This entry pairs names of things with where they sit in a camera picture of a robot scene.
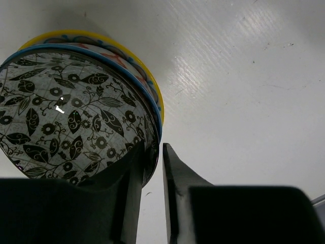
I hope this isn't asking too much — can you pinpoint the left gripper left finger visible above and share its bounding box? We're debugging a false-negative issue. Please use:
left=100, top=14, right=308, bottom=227
left=1, top=142, right=145, bottom=243

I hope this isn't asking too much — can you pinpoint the leaf patterned bowl stack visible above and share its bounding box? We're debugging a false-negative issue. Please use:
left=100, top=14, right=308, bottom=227
left=1, top=30, right=164, bottom=185

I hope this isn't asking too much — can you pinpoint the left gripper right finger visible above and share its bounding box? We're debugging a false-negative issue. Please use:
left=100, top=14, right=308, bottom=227
left=163, top=143, right=324, bottom=243

